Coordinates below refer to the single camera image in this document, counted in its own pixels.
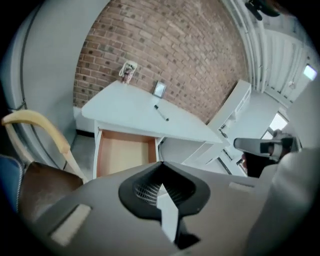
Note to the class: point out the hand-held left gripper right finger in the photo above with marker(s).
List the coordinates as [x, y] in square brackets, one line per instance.
[225, 212]

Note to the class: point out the person's right hand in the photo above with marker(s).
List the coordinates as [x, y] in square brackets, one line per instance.
[278, 133]

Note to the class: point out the wooden drawer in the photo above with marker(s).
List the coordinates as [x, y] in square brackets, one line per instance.
[125, 155]

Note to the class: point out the white marker pen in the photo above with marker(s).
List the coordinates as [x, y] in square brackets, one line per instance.
[161, 113]

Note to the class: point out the white shelf unit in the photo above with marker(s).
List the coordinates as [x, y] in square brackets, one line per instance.
[240, 100]

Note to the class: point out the rectangular ceiling light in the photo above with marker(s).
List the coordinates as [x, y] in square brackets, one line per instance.
[310, 72]

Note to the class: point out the white lidded cup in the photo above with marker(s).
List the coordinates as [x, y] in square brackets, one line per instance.
[128, 71]

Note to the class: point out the black picture frame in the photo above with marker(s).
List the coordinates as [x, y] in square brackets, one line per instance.
[159, 89]

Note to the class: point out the blue upholstered chair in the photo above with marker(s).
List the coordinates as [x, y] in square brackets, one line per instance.
[10, 180]

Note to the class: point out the white desk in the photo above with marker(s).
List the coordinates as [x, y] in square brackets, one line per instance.
[125, 105]

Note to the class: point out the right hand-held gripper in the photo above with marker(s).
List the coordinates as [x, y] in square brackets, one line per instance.
[287, 147]

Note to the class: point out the wooden chair brown seat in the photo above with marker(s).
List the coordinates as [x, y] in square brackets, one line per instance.
[50, 185]

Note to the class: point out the grey refrigerator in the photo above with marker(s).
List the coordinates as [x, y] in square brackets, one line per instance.
[50, 75]

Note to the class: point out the person's black clothing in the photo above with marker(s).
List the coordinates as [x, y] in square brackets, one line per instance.
[255, 166]

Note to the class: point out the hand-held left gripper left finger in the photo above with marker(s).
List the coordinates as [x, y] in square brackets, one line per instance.
[100, 220]

